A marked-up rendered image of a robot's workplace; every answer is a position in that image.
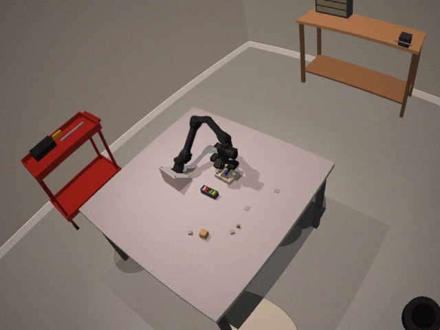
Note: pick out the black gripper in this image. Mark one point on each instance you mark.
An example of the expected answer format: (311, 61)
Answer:
(232, 164)

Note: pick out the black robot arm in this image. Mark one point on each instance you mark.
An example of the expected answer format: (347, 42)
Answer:
(225, 148)

